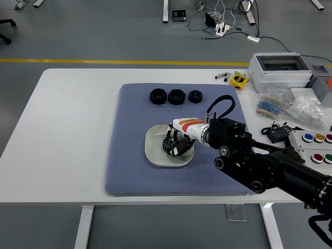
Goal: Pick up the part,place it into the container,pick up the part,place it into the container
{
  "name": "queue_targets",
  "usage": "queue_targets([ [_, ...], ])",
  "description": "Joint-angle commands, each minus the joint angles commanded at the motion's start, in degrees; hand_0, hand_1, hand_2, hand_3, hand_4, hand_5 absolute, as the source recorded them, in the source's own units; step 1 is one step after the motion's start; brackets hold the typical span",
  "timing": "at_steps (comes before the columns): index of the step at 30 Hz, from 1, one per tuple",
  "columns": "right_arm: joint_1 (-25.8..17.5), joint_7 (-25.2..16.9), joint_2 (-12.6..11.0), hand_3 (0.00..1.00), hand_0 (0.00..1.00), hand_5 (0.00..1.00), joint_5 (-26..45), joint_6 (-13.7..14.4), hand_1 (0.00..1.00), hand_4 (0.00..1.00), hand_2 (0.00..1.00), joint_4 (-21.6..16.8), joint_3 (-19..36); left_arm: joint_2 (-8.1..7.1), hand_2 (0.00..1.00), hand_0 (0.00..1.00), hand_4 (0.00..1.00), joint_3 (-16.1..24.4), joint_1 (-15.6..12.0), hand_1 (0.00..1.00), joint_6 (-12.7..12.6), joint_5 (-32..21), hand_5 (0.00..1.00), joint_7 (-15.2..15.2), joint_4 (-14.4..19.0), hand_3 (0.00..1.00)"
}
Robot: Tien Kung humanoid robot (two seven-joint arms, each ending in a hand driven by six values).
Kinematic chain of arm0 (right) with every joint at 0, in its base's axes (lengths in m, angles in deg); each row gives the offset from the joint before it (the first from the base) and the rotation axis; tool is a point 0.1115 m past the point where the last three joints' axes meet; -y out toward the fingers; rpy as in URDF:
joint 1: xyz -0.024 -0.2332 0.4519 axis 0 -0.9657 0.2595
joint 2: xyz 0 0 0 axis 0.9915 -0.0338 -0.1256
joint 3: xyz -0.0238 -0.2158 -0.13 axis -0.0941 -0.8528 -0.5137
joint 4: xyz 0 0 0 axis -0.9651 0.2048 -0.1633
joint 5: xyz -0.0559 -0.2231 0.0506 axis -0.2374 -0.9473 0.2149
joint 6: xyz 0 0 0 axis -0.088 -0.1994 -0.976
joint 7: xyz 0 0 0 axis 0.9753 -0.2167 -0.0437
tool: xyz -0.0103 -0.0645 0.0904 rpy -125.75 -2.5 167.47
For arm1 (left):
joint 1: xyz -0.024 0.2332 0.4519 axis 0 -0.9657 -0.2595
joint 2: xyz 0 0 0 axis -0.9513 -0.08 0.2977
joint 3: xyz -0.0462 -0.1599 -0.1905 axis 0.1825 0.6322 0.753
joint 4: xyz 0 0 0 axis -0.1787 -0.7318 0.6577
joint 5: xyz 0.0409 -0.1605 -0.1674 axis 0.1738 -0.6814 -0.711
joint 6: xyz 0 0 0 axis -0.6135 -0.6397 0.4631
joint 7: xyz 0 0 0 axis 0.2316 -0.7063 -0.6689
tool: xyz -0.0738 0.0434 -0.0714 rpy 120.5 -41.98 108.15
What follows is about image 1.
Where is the black office chair base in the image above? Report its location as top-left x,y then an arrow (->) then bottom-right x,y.
0,19 -> 17,45

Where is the white square plate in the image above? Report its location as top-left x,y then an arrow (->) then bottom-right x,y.
144,124 -> 196,168

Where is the white power strip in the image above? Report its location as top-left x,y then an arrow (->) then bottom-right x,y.
215,23 -> 230,36

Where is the long black cable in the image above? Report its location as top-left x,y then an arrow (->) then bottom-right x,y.
259,36 -> 332,64

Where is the bagged blue resistor reel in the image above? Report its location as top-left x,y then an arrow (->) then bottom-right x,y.
256,87 -> 295,120

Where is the black handheld device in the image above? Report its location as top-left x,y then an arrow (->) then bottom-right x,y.
172,9 -> 187,23

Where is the blue yellow red button box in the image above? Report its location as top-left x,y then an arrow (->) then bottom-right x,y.
290,129 -> 332,151

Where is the red green button box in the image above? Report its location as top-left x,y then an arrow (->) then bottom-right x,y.
298,148 -> 332,167

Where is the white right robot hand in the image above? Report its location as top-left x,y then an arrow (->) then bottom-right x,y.
165,118 -> 209,157

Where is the grey block with orange part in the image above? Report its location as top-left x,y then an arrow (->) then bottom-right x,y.
306,63 -> 332,104

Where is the clear plastic floor plate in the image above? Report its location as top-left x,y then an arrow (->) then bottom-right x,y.
225,204 -> 248,222

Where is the yellow tape measure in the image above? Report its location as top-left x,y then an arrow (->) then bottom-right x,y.
230,74 -> 250,90

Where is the black electronic module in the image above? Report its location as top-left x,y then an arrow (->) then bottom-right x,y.
266,126 -> 293,144

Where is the small black hex nut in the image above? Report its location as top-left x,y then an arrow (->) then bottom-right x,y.
188,90 -> 203,104

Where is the large black hex nut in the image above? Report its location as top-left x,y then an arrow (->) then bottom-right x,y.
149,88 -> 167,105
168,89 -> 185,105

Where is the flat white box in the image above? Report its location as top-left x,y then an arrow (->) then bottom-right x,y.
289,87 -> 320,101

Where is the large black bevel gear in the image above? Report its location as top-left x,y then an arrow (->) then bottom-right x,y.
162,136 -> 182,156

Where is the grey electrical enclosure box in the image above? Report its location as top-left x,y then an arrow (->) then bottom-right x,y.
247,52 -> 313,93

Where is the blue-grey padded mat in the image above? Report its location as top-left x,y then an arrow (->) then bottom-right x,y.
104,82 -> 256,197

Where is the clear bag of white parts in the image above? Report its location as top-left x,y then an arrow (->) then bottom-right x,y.
286,95 -> 332,132

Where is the white table leg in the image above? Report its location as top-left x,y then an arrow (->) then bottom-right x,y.
260,203 -> 285,249
74,204 -> 94,249

